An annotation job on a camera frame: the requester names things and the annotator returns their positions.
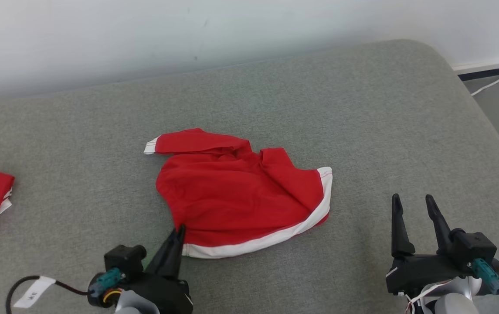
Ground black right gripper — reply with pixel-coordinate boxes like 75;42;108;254
385;194;472;294

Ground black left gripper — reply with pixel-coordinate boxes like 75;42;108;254
122;225;194;314

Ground red shorts with white trim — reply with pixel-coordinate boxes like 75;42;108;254
144;128;333;259

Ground grey fabric panel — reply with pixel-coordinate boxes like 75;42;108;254
0;39;499;314

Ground teal cable connector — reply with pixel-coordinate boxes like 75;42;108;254
88;268;124;301
472;258;499;294

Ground white cable label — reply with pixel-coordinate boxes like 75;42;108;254
13;276;57;309

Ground white wall baseboard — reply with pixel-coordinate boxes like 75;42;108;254
451;56;499;82

